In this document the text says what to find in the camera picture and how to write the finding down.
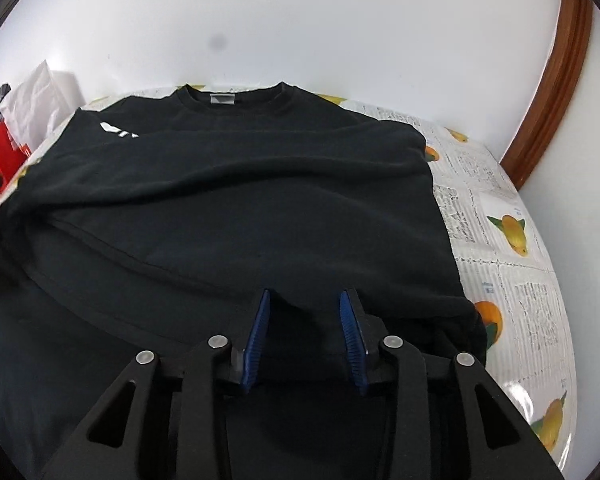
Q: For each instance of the brown wooden door frame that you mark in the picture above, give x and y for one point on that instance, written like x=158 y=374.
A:
x=560 y=75

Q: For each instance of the black t-shirt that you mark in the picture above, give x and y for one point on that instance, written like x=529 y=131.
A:
x=230 y=200

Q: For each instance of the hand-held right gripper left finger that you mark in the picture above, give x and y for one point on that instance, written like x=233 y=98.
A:
x=256 y=340

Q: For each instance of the fruit print tablecloth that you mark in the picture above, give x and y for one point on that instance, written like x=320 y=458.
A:
x=520 y=300

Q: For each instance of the white plastic bag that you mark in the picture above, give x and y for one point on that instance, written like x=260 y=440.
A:
x=40 y=105

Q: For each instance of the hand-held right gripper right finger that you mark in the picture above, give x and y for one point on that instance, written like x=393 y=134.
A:
x=352 y=340

